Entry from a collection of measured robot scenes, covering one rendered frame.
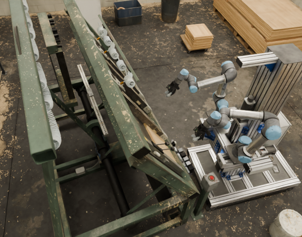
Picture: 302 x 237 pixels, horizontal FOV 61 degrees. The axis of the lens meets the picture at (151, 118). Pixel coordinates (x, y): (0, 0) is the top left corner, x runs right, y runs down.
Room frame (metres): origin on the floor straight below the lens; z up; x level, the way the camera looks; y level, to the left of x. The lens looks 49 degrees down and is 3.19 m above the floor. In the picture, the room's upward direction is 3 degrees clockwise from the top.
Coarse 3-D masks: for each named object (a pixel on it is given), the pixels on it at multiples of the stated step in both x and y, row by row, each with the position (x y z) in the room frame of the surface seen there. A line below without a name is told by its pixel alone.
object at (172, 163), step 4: (144, 136) 1.18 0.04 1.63; (148, 140) 1.18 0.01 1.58; (148, 144) 1.14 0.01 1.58; (152, 148) 1.16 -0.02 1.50; (160, 152) 1.19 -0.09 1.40; (160, 156) 1.19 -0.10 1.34; (164, 156) 1.21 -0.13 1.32; (168, 156) 1.29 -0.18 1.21; (168, 160) 1.23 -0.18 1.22; (172, 160) 1.28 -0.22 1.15; (172, 164) 1.25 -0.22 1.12; (176, 164) 1.29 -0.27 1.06; (176, 168) 1.28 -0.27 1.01; (180, 168) 1.30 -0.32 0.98; (180, 172) 1.30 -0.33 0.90
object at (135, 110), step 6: (120, 84) 1.52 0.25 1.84; (120, 90) 1.50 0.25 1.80; (126, 96) 1.53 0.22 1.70; (132, 102) 1.58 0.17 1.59; (132, 108) 1.54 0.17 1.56; (138, 108) 1.60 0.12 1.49; (138, 114) 1.56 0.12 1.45; (144, 114) 1.61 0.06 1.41; (144, 120) 1.59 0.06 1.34; (150, 120) 1.61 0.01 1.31; (150, 126) 1.61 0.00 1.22; (156, 126) 1.65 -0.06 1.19; (162, 132) 1.68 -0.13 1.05; (162, 138) 1.68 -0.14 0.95
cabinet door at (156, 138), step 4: (144, 124) 1.57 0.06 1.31; (148, 128) 1.53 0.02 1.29; (148, 132) 1.48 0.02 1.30; (152, 132) 1.56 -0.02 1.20; (152, 136) 1.44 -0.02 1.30; (156, 136) 1.56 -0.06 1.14; (152, 140) 1.39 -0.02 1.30; (156, 140) 1.45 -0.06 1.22; (160, 140) 1.58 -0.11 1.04; (164, 144) 1.58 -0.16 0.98; (164, 148) 1.46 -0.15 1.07; (168, 148) 1.59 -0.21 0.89; (164, 152) 1.35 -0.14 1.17; (168, 152) 1.47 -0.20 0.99; (172, 156) 1.47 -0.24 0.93
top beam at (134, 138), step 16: (64, 0) 2.74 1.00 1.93; (80, 16) 2.34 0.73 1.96; (80, 32) 2.10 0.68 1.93; (96, 48) 1.82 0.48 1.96; (96, 64) 1.63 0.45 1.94; (112, 80) 1.43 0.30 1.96; (112, 96) 1.28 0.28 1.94; (112, 112) 1.15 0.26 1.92; (128, 112) 1.12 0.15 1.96; (128, 128) 1.00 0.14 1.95; (128, 144) 0.89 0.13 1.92; (144, 144) 0.87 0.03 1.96
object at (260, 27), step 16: (224, 0) 6.28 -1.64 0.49; (240, 0) 5.69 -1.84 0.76; (256, 0) 5.68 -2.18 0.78; (272, 0) 5.72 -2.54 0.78; (224, 16) 6.12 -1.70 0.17; (240, 16) 5.50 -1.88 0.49; (256, 16) 5.02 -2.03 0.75; (272, 16) 4.98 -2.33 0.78; (288, 16) 5.02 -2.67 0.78; (240, 32) 5.34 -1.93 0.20; (256, 32) 4.84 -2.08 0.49; (272, 32) 4.47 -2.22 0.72; (288, 32) 4.57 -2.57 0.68; (256, 48) 4.68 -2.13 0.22
